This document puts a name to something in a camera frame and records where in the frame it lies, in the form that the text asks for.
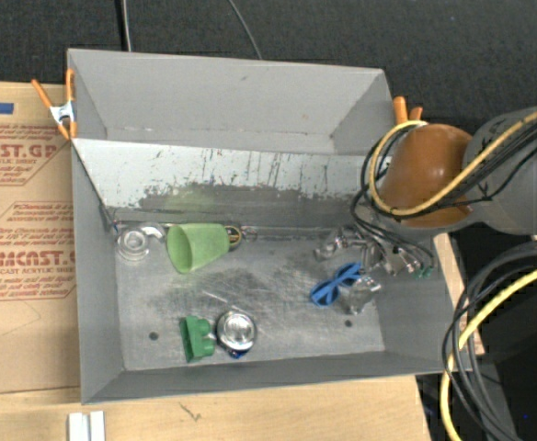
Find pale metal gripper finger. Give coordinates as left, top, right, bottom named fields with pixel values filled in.
left=328, top=225, right=367, bottom=247
left=313, top=239, right=366, bottom=262

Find blue sunglasses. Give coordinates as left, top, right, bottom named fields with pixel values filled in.
left=309, top=261, right=364, bottom=310

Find clear glass cup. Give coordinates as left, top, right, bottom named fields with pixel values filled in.
left=341, top=275, right=383, bottom=317

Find grey metal bin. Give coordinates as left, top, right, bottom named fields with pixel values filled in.
left=65, top=47, right=457, bottom=406

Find black and yellow round object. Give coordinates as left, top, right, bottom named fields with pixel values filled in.
left=224, top=224, right=244, bottom=252

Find silver metal can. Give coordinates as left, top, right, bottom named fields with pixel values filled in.
left=214, top=310, right=257, bottom=360

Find green plastic cup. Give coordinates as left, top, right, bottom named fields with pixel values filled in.
left=166, top=222, right=232, bottom=276

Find green toy block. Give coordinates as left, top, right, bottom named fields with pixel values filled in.
left=177, top=315, right=218, bottom=365

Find clear round glass jar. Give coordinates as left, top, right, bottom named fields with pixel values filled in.
left=115, top=222, right=166, bottom=264

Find brown cardboard board, red print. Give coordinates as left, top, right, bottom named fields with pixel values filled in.
left=0, top=79, right=84, bottom=397

